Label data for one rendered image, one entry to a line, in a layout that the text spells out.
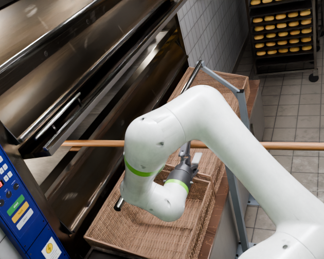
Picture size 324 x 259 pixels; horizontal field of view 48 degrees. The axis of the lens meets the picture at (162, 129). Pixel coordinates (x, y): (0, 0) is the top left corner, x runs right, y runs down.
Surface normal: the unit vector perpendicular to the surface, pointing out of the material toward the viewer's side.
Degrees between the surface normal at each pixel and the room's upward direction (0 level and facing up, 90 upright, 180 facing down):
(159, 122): 33
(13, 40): 70
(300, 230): 5
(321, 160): 0
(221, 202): 0
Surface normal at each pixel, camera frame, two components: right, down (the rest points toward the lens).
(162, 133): 0.43, -0.15
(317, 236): -0.03, -0.63
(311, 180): -0.25, -0.81
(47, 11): 0.77, -0.28
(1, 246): 0.91, 0.00
